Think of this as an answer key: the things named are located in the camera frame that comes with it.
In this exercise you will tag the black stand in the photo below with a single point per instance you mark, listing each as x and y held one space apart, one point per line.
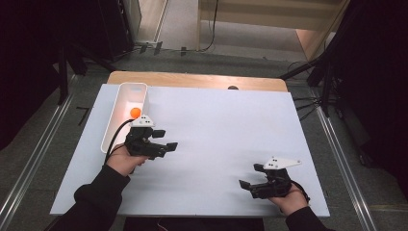
325 70
64 73

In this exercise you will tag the light wooden shelf unit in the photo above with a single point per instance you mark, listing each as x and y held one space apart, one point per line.
272 16

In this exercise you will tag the wooden table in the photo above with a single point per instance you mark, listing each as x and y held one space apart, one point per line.
192 79

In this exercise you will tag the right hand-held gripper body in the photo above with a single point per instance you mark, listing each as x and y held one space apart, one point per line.
272 187

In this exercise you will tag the black cabinet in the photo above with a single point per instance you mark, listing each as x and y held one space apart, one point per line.
115 29

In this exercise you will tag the person's right hand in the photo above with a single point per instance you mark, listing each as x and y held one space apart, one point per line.
290 202

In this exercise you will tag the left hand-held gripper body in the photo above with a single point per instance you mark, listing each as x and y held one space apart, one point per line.
141 144

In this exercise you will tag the white plastic bin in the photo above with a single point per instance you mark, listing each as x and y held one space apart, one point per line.
123 102

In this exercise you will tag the orange ball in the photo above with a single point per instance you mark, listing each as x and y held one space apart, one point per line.
135 112

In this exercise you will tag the person's left hand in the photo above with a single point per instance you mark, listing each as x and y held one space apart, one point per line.
123 162

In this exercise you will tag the dark round table grommet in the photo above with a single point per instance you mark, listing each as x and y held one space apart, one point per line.
233 87

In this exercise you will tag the metal floor rail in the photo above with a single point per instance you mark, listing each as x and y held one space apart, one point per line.
344 166
35 157

